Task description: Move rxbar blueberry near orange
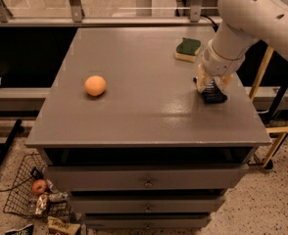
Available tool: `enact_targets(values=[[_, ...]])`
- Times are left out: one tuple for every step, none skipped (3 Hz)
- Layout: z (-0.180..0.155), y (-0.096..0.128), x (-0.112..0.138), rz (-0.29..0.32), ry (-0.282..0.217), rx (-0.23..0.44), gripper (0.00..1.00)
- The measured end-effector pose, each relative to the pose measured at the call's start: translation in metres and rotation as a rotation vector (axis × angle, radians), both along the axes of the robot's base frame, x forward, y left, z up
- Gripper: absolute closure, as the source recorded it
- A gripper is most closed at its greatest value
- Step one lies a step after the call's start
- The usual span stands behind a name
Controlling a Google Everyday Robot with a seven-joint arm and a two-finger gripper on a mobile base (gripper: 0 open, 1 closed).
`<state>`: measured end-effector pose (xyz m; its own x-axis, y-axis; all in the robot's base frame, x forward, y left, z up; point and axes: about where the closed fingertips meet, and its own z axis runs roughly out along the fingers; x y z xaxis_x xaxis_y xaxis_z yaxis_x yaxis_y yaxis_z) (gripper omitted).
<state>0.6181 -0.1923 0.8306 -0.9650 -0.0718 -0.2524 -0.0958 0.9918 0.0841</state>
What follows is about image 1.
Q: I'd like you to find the dark blue snack bag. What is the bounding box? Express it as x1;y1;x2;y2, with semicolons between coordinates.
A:
5;224;34;235

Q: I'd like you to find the yellow snack bag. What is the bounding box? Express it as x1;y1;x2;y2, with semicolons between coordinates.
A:
48;216;80;235

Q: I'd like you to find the dark blue rxbar wrapper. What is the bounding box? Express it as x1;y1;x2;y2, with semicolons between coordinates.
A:
199;80;227;104

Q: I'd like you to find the black metal stand leg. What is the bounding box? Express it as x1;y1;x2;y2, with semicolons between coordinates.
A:
0;119;22;167

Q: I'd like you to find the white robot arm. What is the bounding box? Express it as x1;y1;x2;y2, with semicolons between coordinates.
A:
197;0;288;92

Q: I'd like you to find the shiny foil snack packet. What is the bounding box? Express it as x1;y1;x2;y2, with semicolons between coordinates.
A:
35;193;49;215

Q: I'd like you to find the orange fruit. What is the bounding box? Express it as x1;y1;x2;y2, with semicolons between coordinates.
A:
84;75;107;96

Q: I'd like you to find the green and yellow sponge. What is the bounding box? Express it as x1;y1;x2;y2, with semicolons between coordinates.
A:
174;38;201;63

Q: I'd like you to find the red apple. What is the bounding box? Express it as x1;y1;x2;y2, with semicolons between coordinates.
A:
31;179;47;195

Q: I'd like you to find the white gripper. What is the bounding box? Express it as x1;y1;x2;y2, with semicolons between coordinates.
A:
197;40;245;93

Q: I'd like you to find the grey drawer cabinet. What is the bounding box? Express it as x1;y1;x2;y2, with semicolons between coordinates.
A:
27;26;269;229

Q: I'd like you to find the black wire basket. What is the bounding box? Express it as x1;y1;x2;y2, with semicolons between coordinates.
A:
3;154;72;219

